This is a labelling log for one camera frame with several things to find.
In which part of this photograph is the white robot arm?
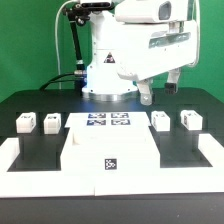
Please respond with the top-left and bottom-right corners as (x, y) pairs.
(81, 0), (200, 105)

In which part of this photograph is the black cable bundle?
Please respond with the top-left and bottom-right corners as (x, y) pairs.
(39, 19), (88, 92)

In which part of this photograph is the white marker sheet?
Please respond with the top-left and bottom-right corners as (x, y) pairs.
(65, 112), (151, 128)

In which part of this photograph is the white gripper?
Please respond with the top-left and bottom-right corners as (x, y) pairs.
(115, 21), (197, 105)

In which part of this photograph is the white cable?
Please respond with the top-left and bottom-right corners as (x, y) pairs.
(54, 0), (78, 90)

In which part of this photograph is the white U-shaped fence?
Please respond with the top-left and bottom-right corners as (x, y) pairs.
(0, 138), (224, 198)

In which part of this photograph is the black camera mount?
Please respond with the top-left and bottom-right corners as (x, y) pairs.
(62, 0), (115, 26)

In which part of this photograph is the white square table top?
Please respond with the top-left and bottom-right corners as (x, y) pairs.
(60, 112), (162, 177)

